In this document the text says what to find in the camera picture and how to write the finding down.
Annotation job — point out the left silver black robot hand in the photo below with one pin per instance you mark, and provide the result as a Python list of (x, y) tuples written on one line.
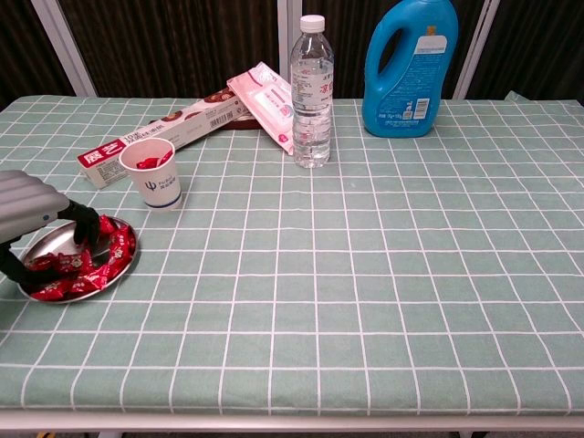
[(27, 205)]

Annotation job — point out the blue pump detergent bottle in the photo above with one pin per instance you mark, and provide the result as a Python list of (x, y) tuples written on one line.
[(406, 91)]

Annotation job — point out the clear plastic water bottle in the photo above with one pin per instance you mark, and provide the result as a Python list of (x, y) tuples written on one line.
[(311, 100)]

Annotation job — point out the round steel plate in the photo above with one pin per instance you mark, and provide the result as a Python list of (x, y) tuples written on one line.
[(50, 239)]

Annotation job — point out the heap of red candies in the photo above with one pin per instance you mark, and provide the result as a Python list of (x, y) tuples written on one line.
[(114, 255)]

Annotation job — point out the pink wet wipes pack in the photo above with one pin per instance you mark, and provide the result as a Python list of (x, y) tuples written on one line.
[(269, 105)]

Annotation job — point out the white paper cup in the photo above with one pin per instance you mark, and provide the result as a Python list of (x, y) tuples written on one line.
[(157, 187)]

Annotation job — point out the green checked tablecloth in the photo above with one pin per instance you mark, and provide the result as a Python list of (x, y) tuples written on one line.
[(342, 274)]

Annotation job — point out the long white red baking-paper box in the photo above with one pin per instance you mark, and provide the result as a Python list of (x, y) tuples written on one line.
[(191, 123)]

